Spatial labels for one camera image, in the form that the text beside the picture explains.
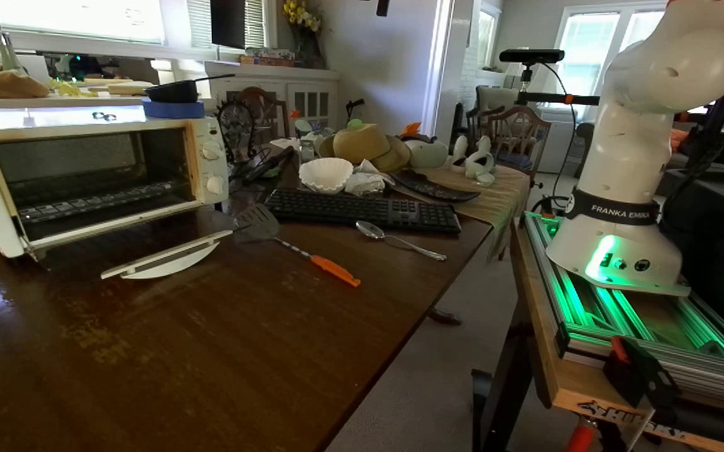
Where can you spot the white bowl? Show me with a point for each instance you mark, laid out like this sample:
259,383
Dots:
326,175

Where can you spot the yellow flower plant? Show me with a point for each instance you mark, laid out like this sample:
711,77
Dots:
302,17

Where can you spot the crumpled white plastic bag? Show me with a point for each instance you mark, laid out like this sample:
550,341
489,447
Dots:
369,179

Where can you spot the orange black bar clamp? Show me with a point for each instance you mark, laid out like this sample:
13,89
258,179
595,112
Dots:
641,378

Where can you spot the ornate dark wooden chair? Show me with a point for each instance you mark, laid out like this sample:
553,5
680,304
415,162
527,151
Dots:
249,126

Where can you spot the white glass door cabinet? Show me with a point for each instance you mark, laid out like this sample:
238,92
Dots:
313,97

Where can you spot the silver faucet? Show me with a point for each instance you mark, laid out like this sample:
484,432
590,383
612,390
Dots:
2,42

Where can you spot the white figurine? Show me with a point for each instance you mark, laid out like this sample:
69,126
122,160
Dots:
478,165

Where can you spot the silver metal spoon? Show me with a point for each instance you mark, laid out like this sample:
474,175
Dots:
371,229

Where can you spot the black plate with contents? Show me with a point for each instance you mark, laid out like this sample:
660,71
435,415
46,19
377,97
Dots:
434,189

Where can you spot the pale green bowl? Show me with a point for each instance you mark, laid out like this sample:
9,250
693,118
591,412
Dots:
426,154

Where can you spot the large black box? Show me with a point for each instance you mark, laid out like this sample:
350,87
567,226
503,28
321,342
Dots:
716,241

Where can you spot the small black pan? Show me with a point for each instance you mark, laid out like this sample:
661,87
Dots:
169,92

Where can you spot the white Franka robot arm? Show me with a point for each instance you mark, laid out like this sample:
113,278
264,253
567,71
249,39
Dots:
629,151

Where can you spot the woven beige placemat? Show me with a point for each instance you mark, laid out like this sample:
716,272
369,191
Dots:
496,197

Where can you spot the white toaster oven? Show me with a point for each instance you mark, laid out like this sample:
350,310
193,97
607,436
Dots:
211,166

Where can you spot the black camera bar on stand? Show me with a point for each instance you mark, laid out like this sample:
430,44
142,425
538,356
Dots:
532,57

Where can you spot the black computer keyboard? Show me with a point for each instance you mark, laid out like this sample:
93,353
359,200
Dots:
364,209

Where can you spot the carved wooden chair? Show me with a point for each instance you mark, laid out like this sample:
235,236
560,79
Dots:
518,133

